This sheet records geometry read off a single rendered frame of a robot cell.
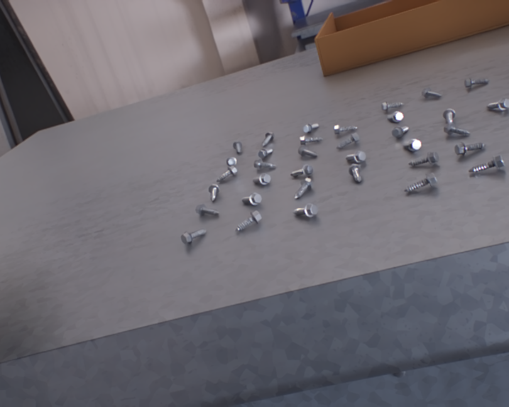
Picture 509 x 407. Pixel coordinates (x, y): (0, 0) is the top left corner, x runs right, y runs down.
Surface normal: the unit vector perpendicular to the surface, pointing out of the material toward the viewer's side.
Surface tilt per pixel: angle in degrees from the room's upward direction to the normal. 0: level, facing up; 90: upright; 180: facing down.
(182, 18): 90
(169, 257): 0
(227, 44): 90
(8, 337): 0
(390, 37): 90
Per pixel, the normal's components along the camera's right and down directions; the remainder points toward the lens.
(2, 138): -0.12, 0.18
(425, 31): -0.21, 0.40
